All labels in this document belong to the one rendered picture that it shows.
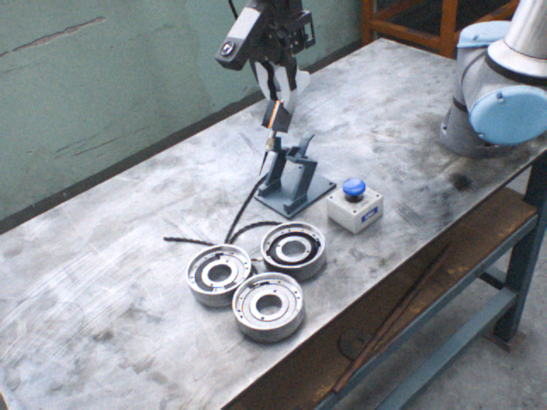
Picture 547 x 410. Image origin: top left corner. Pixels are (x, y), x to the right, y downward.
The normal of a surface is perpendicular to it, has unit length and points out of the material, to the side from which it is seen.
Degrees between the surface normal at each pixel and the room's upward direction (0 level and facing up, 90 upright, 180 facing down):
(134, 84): 90
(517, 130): 97
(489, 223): 0
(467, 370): 0
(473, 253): 0
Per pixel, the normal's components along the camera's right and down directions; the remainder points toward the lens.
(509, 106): -0.15, 0.75
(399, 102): -0.13, -0.75
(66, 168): 0.63, 0.44
